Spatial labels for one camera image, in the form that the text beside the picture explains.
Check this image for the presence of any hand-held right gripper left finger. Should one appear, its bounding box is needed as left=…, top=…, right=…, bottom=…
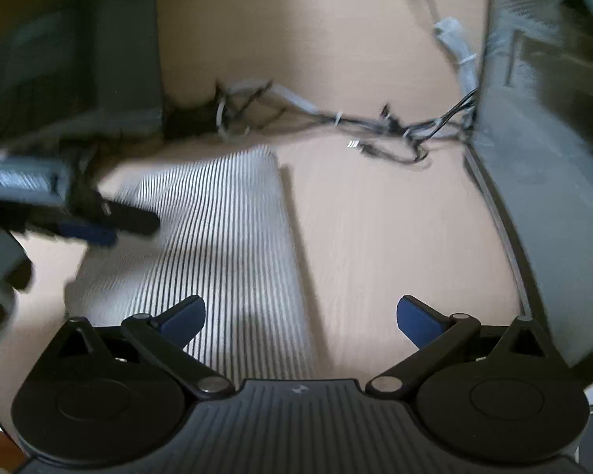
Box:
left=54, top=295, right=235, bottom=398

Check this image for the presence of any grey white striped shirt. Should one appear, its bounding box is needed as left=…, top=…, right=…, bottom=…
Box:
left=64, top=145, right=323, bottom=385

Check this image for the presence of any white coiled cable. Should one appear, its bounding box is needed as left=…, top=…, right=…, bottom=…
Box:
left=434, top=16, right=479, bottom=107

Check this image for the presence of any black cable bundle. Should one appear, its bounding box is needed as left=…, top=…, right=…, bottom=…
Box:
left=212, top=78, right=479, bottom=167

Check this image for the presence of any dark computer monitor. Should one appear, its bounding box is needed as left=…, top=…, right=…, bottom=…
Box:
left=0, top=0, right=165, bottom=151

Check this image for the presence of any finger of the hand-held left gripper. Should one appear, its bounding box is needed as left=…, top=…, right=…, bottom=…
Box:
left=44, top=220, right=120, bottom=248
left=96, top=197, right=161, bottom=237

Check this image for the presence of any dark computer case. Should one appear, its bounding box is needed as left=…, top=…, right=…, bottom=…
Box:
left=465, top=0, right=593, bottom=408

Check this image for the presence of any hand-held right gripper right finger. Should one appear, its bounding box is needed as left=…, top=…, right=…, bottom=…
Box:
left=366, top=295, right=554, bottom=398

